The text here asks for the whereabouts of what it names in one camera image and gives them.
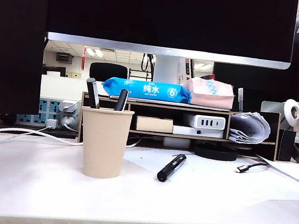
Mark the silver upright stick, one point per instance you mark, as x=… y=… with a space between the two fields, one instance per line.
x=240 y=99

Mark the white power adapter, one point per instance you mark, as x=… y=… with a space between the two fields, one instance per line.
x=175 y=142

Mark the grey-capped black pen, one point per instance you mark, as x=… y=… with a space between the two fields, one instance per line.
x=93 y=94

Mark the printed paper stack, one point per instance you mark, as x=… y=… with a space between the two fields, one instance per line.
x=294 y=171

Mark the white office partition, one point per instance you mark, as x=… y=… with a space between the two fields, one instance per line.
x=60 y=87

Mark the white multiport charger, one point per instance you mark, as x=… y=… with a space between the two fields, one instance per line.
x=205 y=122

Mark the blue wet wipes pack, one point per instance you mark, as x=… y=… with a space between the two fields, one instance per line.
x=146 y=90

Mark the thick black marker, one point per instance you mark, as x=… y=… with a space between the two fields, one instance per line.
x=171 y=167

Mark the beige paper cup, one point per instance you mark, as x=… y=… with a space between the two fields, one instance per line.
x=103 y=144

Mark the grey metal stand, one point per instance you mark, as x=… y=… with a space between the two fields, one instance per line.
x=271 y=108

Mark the large black silver-edged monitor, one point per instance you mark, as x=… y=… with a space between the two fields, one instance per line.
x=171 y=17

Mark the beige cardboard box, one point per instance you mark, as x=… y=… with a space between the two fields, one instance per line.
x=152 y=124

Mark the pink tissue pack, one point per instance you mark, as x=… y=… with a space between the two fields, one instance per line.
x=210 y=100

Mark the rolled printed papers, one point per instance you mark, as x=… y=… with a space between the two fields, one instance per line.
x=248 y=126

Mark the white tape roll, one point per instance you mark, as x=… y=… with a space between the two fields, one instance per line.
x=287 y=106

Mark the small white usb charger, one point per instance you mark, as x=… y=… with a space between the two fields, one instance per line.
x=52 y=124

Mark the flat white box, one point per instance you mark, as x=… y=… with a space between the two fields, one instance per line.
x=187 y=131

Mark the white power plug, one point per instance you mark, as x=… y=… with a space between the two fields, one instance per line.
x=68 y=121
x=67 y=106

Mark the blue and white power strip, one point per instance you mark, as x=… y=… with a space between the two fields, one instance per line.
x=45 y=105

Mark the red hanging ornament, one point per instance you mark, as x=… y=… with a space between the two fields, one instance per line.
x=84 y=58

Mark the black pen with silver tip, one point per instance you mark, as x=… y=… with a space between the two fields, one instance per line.
x=121 y=100

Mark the black round stand base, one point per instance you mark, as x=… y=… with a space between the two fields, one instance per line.
x=215 y=153

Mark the white monitor stand column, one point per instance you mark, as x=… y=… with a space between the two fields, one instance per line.
x=168 y=68

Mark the wooden desk shelf organizer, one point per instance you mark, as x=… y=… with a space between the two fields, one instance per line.
x=273 y=137

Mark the small black box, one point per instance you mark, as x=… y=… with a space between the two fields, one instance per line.
x=286 y=145

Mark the plain black monitor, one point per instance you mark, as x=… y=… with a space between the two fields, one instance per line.
x=11 y=47

